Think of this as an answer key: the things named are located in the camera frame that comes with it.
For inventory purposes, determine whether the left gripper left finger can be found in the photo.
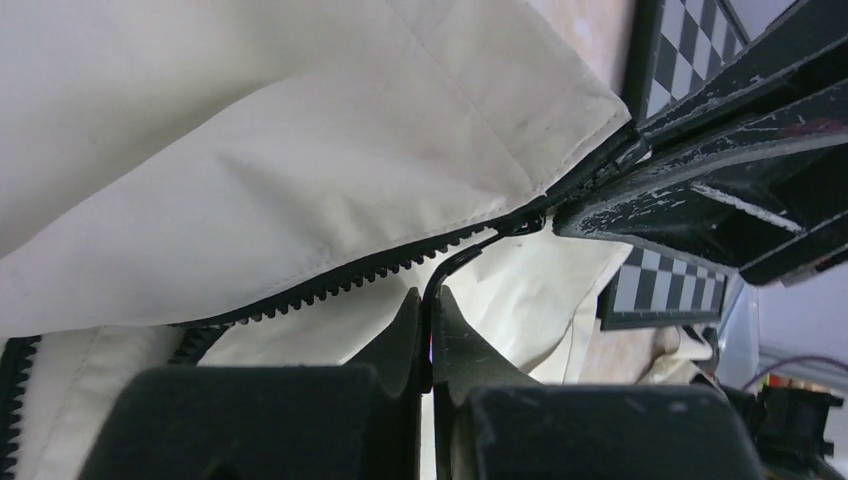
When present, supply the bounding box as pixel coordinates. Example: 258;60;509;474
80;289;424;480

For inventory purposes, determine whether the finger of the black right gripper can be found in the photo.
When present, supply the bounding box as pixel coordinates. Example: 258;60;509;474
622;1;847;166

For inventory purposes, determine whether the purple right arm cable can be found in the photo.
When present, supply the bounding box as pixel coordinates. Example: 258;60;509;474
740;354;848;392

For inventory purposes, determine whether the beige zip jacket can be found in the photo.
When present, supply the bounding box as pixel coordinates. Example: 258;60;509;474
1;1;635;479

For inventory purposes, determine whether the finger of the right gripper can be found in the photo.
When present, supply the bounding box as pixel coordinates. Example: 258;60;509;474
552;79;848;287

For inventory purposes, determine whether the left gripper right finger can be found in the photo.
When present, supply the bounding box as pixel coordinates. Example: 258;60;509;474
430;288;765;479

